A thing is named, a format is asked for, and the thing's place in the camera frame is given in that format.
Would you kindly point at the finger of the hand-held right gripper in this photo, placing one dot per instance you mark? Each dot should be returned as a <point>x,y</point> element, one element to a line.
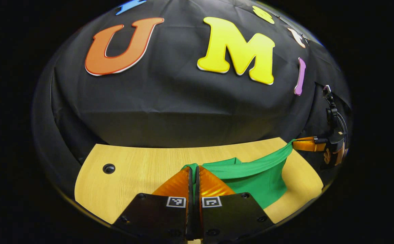
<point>310,145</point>

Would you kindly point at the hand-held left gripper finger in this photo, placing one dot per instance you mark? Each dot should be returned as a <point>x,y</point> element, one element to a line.
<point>198,210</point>
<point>190,203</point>

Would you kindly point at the green polo T-shirt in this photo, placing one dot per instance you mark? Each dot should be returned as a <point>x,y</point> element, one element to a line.
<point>257,183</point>

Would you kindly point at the black table grommet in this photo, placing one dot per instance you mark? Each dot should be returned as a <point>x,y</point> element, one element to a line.
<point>108,168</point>

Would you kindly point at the black backdrop cloth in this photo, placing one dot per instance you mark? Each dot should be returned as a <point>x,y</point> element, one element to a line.
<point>183,101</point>

